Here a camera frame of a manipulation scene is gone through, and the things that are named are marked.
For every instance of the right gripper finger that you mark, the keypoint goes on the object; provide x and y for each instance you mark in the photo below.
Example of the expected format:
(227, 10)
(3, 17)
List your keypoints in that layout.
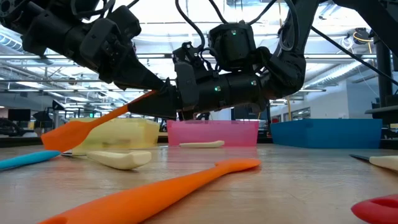
(168, 117)
(158, 104)

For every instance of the pink plastic bin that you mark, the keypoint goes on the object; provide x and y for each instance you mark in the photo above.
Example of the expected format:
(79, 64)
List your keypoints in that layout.
(217, 132)

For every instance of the yellow plastic bin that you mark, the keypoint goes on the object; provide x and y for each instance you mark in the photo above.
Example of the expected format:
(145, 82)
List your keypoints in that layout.
(124, 133)

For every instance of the orange round-head spatula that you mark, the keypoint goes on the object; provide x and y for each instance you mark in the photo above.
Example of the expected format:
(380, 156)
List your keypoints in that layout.
(140, 199)

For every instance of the orange flat-head spatula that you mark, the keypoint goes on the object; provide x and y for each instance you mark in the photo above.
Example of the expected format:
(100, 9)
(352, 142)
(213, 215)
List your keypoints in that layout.
(68, 135)

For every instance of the red silicone spatula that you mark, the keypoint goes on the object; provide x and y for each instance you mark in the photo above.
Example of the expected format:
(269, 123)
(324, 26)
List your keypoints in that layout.
(379, 211)

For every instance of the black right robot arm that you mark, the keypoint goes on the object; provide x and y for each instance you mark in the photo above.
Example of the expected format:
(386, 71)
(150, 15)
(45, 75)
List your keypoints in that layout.
(286, 68)

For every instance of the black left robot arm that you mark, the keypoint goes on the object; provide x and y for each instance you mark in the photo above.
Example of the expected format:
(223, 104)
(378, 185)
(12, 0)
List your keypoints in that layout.
(40, 31)

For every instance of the black monitor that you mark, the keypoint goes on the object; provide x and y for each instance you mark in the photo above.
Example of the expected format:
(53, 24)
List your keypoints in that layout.
(18, 114)
(248, 114)

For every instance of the blue plastic bin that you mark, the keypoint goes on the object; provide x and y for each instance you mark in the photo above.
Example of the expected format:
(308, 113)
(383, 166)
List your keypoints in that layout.
(326, 133)

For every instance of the grey computer cart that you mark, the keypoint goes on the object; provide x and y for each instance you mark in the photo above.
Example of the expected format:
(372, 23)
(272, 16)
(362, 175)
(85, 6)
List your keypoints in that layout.
(382, 113)

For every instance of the black monitor stand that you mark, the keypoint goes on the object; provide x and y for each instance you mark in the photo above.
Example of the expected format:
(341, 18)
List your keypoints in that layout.
(383, 71)

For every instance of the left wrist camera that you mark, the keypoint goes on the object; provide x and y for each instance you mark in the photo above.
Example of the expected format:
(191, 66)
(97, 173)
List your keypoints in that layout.
(124, 21)

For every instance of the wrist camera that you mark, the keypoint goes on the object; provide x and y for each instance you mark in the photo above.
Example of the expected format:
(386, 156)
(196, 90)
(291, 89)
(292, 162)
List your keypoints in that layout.
(124, 21)
(186, 54)

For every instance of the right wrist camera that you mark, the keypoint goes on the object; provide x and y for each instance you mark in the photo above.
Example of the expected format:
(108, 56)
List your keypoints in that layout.
(186, 54)

